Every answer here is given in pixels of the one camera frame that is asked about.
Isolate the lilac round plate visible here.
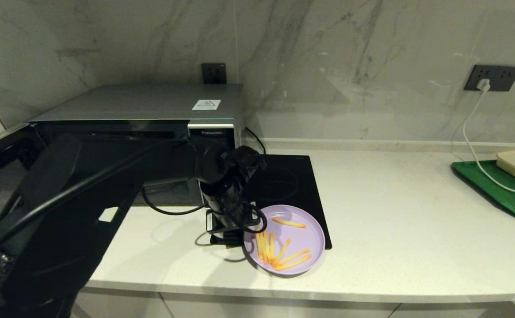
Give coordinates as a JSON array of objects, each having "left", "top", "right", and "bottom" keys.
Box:
[{"left": 243, "top": 204, "right": 326, "bottom": 276}]

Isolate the black induction cooktop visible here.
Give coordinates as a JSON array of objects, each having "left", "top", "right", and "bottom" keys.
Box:
[{"left": 210, "top": 154, "right": 332, "bottom": 250}]

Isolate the white warning sticker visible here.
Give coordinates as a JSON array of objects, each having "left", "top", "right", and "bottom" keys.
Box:
[{"left": 192, "top": 99, "right": 221, "bottom": 111}]

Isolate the green plastic tray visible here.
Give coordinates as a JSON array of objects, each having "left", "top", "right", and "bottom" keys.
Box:
[{"left": 450, "top": 160, "right": 515, "bottom": 223}]

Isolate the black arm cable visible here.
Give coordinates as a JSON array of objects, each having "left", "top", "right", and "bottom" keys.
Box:
[{"left": 0, "top": 137, "right": 267, "bottom": 265}]

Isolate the dark single wall outlet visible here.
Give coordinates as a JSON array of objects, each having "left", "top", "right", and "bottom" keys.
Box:
[{"left": 202, "top": 63, "right": 227, "bottom": 85}]

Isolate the white power cable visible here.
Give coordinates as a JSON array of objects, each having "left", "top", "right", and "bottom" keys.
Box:
[{"left": 462, "top": 91, "right": 515, "bottom": 201}]

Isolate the dark wide wall outlet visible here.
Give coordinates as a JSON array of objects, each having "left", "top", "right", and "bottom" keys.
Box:
[{"left": 464, "top": 64, "right": 515, "bottom": 92}]

